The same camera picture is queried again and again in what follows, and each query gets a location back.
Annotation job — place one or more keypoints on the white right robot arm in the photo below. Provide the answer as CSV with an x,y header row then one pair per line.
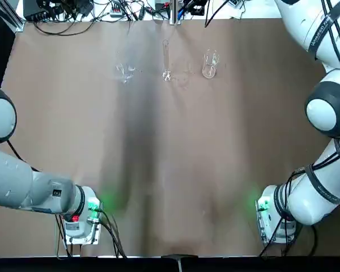
x,y
320,110

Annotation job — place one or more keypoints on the silver aluminium frame post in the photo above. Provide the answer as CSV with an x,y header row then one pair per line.
x,y
176,11
17,17

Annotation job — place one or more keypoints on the clear glass graduated cylinder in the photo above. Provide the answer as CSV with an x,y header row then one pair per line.
x,y
167,76

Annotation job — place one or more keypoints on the clear glass beaker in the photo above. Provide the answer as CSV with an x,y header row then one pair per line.
x,y
209,73

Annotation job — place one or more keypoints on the black desk device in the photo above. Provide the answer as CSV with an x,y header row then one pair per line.
x,y
197,7

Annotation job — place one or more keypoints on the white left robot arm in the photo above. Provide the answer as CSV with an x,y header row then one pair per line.
x,y
11,181

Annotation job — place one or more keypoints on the grey usb hub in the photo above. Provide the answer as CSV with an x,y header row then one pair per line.
x,y
116,8

